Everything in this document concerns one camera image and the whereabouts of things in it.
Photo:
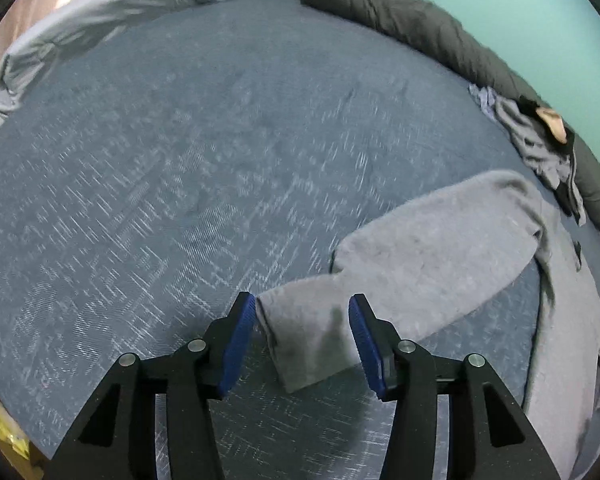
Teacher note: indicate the blue bedsheet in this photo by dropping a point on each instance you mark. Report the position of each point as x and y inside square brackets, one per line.
[180, 160]

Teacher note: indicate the grey knit sweater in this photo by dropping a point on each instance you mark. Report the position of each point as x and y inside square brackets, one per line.
[430, 260]

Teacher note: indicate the black garment with beige lining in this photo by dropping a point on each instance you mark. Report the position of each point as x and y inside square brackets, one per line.
[552, 122]

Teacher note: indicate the dark grey duvet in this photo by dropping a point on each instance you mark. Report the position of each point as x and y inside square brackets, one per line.
[430, 30]

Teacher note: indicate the grey ribbed cardigan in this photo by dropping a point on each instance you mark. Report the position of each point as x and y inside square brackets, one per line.
[535, 150]

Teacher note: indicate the blue striped shirt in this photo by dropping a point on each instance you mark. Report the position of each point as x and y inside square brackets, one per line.
[485, 100]

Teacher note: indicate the yellow object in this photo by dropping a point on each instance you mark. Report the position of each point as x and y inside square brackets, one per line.
[5, 430]

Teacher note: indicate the light grey sheet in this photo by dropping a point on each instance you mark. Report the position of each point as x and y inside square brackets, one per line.
[105, 5]

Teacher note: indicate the pink curtain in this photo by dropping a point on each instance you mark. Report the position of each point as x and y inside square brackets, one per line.
[25, 25]

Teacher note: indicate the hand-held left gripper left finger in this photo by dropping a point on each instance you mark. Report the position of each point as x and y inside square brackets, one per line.
[237, 345]

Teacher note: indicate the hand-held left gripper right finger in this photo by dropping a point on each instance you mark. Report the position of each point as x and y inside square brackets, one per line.
[367, 345]

